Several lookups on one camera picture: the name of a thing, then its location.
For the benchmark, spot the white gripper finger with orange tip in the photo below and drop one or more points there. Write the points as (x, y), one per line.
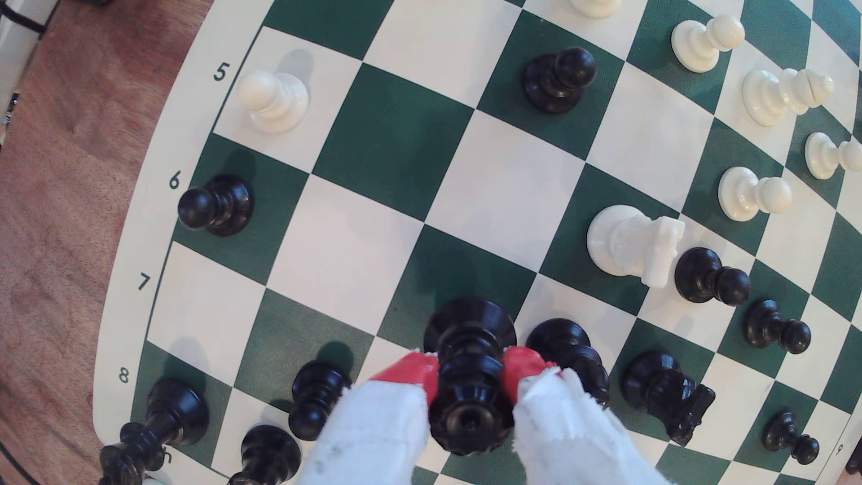
(377, 438)
(572, 438)

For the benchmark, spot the green and cream chessboard mat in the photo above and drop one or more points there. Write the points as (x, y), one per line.
(498, 182)

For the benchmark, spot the black chess bishop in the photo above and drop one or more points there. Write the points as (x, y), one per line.
(562, 340)

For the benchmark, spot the black chess king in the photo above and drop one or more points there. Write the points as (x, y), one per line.
(175, 412)

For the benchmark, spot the black chess queen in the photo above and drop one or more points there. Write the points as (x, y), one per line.
(469, 333)

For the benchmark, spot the white chess knight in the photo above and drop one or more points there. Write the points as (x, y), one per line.
(626, 244)

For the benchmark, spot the white chess pawn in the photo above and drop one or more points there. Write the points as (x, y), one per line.
(273, 101)
(700, 43)
(594, 6)
(747, 194)
(825, 155)

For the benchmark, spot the black chess knight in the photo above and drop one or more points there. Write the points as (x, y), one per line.
(663, 394)

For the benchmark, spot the white chess bishop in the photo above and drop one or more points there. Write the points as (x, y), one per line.
(774, 98)

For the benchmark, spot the black chess rook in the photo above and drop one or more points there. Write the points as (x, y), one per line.
(266, 458)

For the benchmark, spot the black chess pawn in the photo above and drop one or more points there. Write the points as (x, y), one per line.
(219, 205)
(771, 324)
(784, 432)
(704, 275)
(316, 397)
(555, 81)

